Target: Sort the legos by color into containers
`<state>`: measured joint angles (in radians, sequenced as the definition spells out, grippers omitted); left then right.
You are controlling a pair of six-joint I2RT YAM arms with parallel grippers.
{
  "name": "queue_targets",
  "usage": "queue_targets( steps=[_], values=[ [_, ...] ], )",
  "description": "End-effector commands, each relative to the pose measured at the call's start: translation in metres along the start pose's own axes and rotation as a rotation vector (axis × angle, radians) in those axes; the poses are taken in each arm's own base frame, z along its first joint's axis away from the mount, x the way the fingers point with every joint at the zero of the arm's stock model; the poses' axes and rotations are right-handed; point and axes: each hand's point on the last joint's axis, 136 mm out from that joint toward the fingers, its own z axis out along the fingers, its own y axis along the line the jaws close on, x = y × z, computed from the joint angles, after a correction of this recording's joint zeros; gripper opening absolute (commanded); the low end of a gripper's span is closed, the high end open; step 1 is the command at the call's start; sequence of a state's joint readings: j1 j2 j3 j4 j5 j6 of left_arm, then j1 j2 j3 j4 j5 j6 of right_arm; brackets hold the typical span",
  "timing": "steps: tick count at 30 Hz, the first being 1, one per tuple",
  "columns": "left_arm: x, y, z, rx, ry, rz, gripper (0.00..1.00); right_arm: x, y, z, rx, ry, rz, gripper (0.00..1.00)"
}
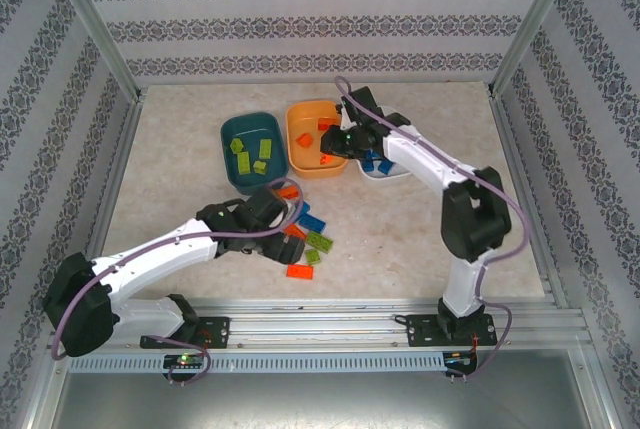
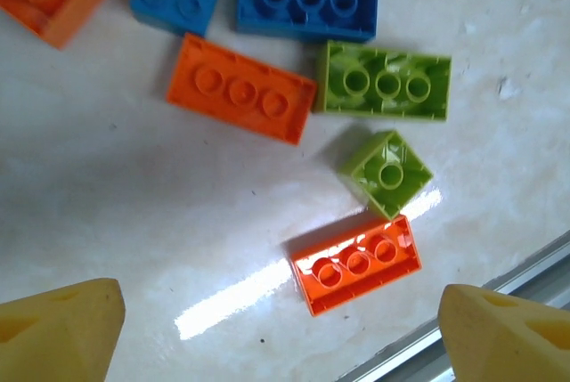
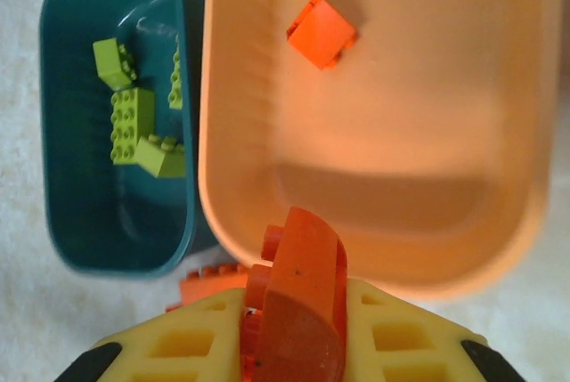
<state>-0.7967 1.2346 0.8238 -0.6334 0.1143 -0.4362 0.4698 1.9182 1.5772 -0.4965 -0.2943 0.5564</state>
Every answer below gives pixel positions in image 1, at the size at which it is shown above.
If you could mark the small blue lego brick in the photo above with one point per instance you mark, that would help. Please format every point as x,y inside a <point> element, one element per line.
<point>372,154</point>

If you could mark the orange lego brick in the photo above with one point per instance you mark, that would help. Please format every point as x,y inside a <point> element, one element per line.
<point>327,123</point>
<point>326,159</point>
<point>296,232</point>
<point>303,140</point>
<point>289,192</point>
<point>300,271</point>

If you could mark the small green lego brick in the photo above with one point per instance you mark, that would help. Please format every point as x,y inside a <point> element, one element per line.
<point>259,167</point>
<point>312,256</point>

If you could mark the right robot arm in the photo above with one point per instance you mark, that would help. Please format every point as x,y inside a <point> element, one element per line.
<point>465,289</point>

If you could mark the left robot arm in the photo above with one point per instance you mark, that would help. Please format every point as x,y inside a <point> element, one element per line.
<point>155,261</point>

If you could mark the orange plastic container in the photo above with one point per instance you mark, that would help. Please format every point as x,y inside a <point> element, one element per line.
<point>305,164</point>

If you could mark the white plastic container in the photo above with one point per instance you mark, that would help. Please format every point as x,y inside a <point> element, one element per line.
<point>395,176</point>

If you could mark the teal plastic container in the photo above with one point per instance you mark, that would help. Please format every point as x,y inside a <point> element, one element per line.
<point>252,126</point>

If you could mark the metal sheet panel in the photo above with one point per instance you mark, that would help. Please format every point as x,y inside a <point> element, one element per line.
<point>320,399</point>

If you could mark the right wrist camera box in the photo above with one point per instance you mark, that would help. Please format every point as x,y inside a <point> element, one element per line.
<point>345,124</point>

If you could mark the aluminium mounting rail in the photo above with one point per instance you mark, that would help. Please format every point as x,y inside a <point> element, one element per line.
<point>320,329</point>

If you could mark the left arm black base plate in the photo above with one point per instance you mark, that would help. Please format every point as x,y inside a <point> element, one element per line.
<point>215,331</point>

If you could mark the aluminium side rail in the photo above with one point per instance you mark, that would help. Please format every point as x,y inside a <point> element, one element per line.
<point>121,149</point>
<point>512,149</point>

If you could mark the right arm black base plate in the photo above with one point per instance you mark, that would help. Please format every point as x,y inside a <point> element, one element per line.
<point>420,331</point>

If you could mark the aluminium frame post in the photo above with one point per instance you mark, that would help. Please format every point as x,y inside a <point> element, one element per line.
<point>95,24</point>
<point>533,24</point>

